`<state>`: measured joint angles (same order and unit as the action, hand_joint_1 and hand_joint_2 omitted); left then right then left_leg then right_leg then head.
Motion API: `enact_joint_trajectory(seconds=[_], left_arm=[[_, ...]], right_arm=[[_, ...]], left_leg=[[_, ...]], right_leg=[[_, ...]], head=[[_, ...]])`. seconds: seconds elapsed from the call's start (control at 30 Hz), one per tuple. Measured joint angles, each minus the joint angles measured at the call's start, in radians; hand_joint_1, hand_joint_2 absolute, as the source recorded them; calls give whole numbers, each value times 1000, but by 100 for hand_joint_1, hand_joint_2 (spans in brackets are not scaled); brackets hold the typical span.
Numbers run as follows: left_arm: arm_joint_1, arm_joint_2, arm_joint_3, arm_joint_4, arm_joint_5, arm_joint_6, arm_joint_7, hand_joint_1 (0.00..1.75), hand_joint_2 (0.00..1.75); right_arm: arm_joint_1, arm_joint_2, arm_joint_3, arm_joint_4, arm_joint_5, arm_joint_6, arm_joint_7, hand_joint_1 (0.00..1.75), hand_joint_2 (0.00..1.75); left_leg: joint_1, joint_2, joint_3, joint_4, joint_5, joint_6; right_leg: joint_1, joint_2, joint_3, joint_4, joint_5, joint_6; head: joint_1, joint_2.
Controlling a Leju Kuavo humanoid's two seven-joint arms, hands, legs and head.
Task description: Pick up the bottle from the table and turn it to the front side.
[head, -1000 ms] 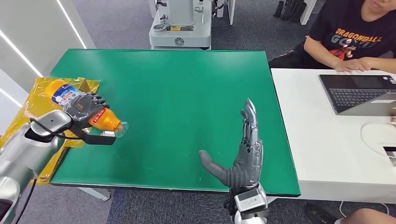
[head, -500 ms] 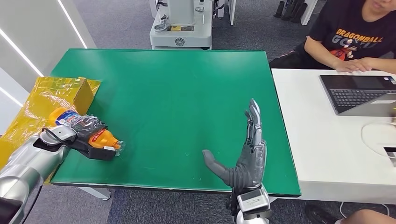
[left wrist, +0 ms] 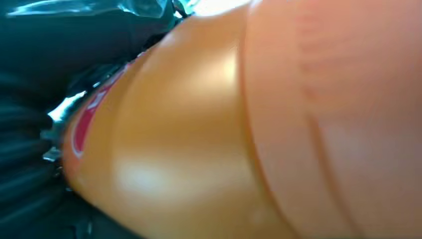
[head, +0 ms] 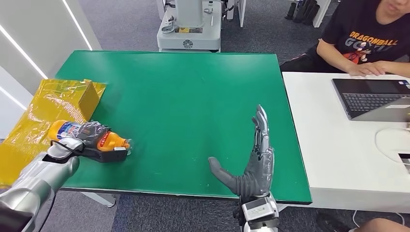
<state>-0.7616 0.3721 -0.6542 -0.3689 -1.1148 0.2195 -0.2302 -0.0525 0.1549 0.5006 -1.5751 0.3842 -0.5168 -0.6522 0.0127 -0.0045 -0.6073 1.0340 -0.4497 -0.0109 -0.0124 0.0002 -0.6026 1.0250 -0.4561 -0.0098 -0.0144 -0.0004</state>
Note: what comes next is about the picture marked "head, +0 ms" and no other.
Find dark flat device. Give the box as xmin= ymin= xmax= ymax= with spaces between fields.
xmin=398 ymin=153 xmax=410 ymax=175

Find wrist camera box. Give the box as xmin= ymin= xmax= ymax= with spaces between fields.
xmin=241 ymin=196 xmax=279 ymax=230
xmin=80 ymin=145 xmax=129 ymax=163

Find orange plastic bottle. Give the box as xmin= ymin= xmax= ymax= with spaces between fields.
xmin=48 ymin=119 xmax=132 ymax=156

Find thin white cable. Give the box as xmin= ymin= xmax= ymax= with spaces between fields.
xmin=375 ymin=126 xmax=410 ymax=165

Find black chair legs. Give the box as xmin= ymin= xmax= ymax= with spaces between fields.
xmin=285 ymin=0 xmax=321 ymax=26

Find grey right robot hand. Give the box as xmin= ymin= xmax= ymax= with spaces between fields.
xmin=208 ymin=104 xmax=275 ymax=199

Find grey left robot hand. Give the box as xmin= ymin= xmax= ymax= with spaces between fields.
xmin=73 ymin=121 xmax=112 ymax=150

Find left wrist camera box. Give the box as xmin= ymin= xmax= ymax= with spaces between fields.
xmin=80 ymin=145 xmax=129 ymax=163

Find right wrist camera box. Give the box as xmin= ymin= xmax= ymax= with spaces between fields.
xmin=241 ymin=196 xmax=279 ymax=230

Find black shoe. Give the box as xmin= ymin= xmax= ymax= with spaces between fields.
xmin=315 ymin=213 xmax=351 ymax=232

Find person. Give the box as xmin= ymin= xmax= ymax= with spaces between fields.
xmin=280 ymin=0 xmax=410 ymax=78

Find person's left hand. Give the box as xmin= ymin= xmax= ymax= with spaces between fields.
xmin=371 ymin=60 xmax=390 ymax=76

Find person's knee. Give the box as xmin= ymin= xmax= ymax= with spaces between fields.
xmin=353 ymin=218 xmax=410 ymax=232

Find person's right hand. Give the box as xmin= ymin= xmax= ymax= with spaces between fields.
xmin=347 ymin=63 xmax=379 ymax=77

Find yellow taped cardboard box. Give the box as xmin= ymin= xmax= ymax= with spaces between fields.
xmin=0 ymin=79 xmax=107 ymax=189

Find dark grey laptop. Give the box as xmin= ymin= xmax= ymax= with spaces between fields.
xmin=331 ymin=78 xmax=410 ymax=123

